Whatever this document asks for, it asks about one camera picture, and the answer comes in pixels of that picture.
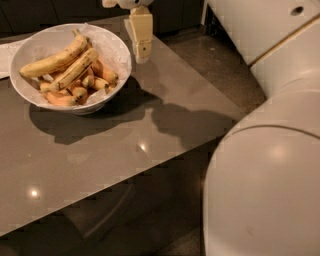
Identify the dark cabinet row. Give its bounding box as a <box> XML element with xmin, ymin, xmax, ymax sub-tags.
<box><xmin>0</xmin><ymin>0</ymin><xmax>203</xmax><ymax>38</ymax></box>

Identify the white ceramic bowl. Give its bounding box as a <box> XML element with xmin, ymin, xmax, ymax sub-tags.
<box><xmin>9</xmin><ymin>22</ymin><xmax>133</xmax><ymax>116</ymax></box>

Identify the bottom left small banana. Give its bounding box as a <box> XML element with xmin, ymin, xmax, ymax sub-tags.
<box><xmin>45</xmin><ymin>92</ymin><xmax>77</xmax><ymax>107</ymax></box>

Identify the long yellow banana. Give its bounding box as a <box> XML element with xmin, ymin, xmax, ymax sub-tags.
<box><xmin>19</xmin><ymin>29</ymin><xmax>88</xmax><ymax>78</ymax></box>
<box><xmin>49</xmin><ymin>48</ymin><xmax>99</xmax><ymax>91</ymax></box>

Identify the white napkin at left edge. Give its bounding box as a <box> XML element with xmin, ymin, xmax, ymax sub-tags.
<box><xmin>0</xmin><ymin>40</ymin><xmax>23</xmax><ymax>79</ymax></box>

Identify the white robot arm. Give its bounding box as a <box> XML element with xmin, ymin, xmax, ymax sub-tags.
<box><xmin>203</xmin><ymin>0</ymin><xmax>320</xmax><ymax>256</ymax></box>

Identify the middle small banana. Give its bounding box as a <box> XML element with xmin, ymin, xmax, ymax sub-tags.
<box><xmin>68</xmin><ymin>80</ymin><xmax>88</xmax><ymax>99</ymax></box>

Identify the small banana right of centre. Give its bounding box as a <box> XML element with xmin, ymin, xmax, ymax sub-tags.
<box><xmin>92</xmin><ymin>77</ymin><xmax>109</xmax><ymax>91</ymax></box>

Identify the long top yellow banana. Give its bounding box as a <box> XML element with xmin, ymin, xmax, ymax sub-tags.
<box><xmin>19</xmin><ymin>29</ymin><xmax>88</xmax><ymax>78</ymax></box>

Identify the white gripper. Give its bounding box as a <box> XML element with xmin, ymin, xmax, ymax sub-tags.
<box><xmin>102</xmin><ymin>0</ymin><xmax>154</xmax><ymax>64</ymax></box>

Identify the right small orange banana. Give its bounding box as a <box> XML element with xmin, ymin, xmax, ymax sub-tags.
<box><xmin>91</xmin><ymin>59</ymin><xmax>118</xmax><ymax>84</ymax></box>

